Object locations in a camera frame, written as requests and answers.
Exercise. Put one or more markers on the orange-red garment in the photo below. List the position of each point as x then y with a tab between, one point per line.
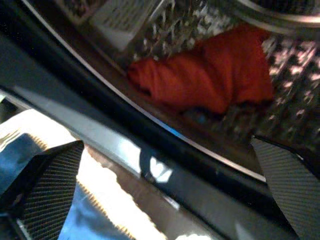
207	75

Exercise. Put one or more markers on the pale woven basket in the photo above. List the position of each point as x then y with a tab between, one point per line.
105	180

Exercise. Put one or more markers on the grey washing machine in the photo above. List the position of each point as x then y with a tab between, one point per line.
75	82

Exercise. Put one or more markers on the dark blue garment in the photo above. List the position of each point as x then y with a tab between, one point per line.
82	217

